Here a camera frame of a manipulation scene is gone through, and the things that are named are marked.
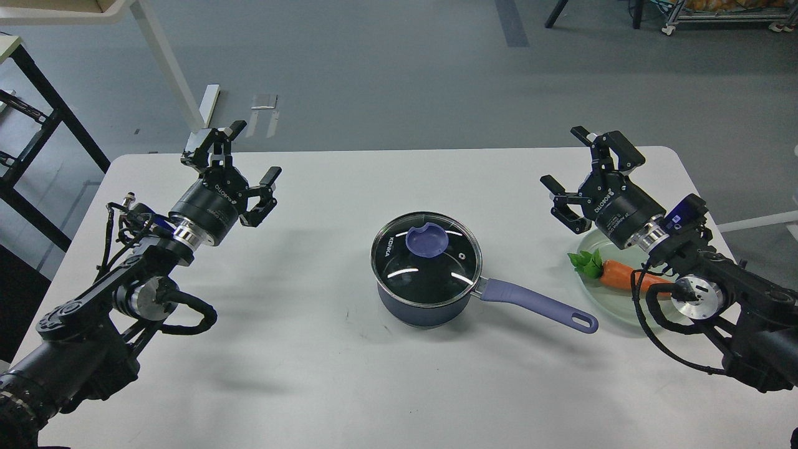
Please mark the black metal rack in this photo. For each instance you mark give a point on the black metal rack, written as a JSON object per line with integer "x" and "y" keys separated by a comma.
{"x": 48, "y": 123}

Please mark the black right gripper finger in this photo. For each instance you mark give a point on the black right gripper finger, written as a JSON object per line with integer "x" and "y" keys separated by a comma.
{"x": 613, "y": 157}
{"x": 562, "y": 200}

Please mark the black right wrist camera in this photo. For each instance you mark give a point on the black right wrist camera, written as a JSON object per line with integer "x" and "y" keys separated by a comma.
{"x": 690, "y": 212}

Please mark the blue saucepan with handle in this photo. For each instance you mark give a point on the blue saucepan with handle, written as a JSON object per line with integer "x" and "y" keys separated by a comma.
{"x": 490, "y": 290}

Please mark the toy carrot with green leaves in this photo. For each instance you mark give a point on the toy carrot with green leaves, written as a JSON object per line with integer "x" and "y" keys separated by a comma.
{"x": 612, "y": 273}

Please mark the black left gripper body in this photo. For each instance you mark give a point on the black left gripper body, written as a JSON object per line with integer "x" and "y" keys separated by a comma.
{"x": 214, "y": 202}

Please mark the white desk frame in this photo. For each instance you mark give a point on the white desk frame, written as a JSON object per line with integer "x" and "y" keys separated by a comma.
{"x": 116, "y": 64}

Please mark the clear glass plate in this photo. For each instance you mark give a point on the clear glass plate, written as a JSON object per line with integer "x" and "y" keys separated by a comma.
{"x": 617, "y": 302}

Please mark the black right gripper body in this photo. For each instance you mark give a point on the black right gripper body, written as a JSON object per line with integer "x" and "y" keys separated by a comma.
{"x": 619, "y": 208}

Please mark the glass lid with blue knob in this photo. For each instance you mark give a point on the glass lid with blue knob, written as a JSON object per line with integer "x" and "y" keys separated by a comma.
{"x": 426, "y": 259}

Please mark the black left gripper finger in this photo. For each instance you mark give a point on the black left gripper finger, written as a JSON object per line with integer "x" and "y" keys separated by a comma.
{"x": 210, "y": 148}
{"x": 265, "y": 199}

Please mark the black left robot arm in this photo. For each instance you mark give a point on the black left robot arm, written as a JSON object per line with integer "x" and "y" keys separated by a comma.
{"x": 90, "y": 345}

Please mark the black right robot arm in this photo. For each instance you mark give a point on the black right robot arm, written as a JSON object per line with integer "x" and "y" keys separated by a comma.
{"x": 751, "y": 320}

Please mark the metal wheeled cart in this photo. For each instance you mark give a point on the metal wheeled cart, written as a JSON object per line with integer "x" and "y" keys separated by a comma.
{"x": 780, "y": 16}

